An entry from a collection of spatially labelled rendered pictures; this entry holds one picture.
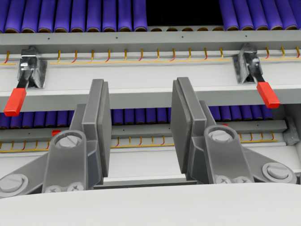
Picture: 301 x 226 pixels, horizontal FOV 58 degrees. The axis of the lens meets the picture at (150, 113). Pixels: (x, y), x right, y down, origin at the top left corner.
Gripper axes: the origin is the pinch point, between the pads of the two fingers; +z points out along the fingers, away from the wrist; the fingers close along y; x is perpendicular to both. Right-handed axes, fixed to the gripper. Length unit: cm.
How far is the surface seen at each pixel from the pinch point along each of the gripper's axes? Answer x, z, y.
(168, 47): -4.4, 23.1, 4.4
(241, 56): -5.1, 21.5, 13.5
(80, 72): -7.0, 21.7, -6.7
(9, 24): -2.0, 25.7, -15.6
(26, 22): -1.9, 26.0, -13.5
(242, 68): -6.1, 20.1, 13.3
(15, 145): -24.3, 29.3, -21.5
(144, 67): -6.6, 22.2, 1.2
